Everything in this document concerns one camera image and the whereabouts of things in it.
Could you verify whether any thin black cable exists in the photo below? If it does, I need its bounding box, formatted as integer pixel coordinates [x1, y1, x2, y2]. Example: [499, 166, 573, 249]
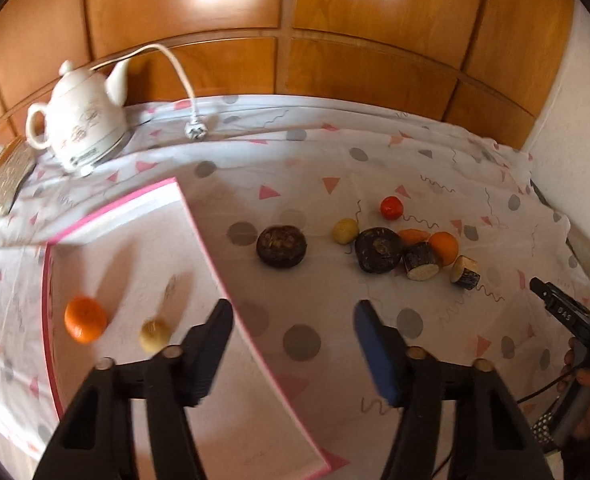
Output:
[518, 372, 568, 404]

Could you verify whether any pink-edged white tray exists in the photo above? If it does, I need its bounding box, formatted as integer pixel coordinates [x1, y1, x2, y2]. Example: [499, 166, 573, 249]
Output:
[41, 176, 332, 480]

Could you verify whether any black dotted cloth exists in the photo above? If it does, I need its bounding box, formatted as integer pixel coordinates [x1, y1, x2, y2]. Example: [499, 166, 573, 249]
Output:
[532, 409, 557, 445]

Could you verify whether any small red tomato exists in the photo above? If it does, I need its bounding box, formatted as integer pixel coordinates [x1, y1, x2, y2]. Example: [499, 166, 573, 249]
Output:
[379, 196, 404, 220]

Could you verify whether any orange with stem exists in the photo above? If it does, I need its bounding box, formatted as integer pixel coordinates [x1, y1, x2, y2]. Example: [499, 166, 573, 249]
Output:
[64, 296, 109, 345]

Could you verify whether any white floral ceramic kettle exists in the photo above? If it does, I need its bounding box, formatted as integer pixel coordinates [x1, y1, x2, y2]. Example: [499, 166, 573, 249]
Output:
[26, 59, 130, 173]

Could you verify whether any golden ornate tissue box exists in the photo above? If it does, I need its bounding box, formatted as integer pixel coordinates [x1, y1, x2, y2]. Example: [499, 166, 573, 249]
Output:
[0, 136, 38, 218]

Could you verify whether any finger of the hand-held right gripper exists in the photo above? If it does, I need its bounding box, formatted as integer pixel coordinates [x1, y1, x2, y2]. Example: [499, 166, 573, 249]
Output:
[529, 277, 590, 346]

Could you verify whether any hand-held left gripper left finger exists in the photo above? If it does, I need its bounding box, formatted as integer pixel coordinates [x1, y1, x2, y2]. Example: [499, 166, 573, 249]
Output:
[35, 298, 235, 480]

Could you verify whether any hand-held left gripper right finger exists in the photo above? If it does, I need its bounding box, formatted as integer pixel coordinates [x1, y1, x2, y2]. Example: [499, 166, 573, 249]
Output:
[353, 299, 551, 480]

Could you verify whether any dark brown round fruit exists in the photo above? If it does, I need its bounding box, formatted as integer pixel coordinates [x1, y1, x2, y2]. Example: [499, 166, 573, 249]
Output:
[354, 227, 404, 274]
[255, 225, 308, 267]

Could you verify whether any round orange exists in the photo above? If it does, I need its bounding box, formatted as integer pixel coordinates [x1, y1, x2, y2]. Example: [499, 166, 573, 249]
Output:
[428, 231, 460, 267]

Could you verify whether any small yellow fruit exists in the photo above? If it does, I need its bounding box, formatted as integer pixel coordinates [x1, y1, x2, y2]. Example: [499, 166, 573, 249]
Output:
[331, 218, 360, 245]
[139, 318, 172, 353]

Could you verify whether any white power cord with plug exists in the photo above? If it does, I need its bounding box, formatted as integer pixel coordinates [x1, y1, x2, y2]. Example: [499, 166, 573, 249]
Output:
[91, 43, 209, 142]

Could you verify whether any dark-skinned cut root piece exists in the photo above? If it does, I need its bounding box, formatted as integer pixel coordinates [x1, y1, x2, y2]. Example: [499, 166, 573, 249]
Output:
[450, 255, 481, 291]
[402, 242, 441, 281]

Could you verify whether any silver kettle base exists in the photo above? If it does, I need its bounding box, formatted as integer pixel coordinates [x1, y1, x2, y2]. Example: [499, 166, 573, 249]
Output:
[80, 127, 138, 177]

